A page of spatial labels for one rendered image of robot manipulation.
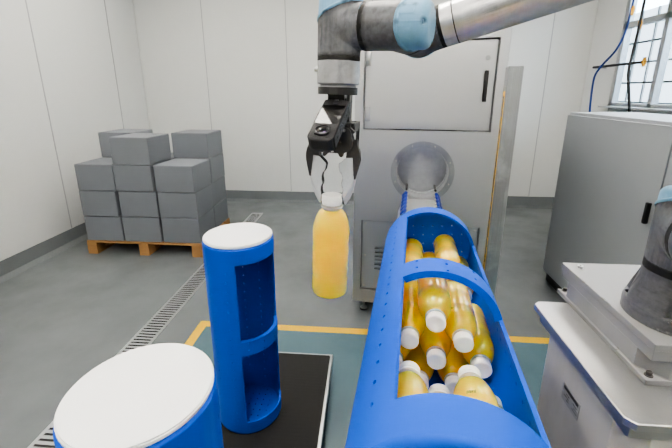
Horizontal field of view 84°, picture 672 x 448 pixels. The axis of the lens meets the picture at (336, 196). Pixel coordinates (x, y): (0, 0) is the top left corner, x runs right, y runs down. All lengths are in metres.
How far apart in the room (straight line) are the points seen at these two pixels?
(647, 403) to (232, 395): 1.47
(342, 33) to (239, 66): 5.03
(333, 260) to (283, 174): 4.94
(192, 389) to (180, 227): 3.20
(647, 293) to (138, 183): 3.83
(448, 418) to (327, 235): 0.35
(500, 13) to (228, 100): 5.17
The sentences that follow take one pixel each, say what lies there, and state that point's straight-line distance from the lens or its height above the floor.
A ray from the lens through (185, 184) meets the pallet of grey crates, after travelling 3.82.
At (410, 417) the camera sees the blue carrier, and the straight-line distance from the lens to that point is 0.53.
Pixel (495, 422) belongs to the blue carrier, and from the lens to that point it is 0.54.
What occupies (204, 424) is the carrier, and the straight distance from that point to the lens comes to 0.87.
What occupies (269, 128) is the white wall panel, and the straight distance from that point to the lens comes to 5.56.
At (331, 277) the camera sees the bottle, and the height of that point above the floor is 1.26.
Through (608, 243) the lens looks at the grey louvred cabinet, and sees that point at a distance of 2.99.
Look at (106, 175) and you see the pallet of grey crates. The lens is 4.22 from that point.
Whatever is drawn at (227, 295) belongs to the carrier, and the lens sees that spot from 1.56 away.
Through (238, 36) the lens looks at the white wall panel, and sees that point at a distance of 5.69.
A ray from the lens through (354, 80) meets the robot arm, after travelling 0.67.
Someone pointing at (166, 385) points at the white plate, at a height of 1.04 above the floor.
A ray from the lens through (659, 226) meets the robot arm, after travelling 0.79.
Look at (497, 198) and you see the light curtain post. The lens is 1.83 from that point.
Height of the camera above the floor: 1.60
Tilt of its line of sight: 16 degrees down
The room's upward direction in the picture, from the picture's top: straight up
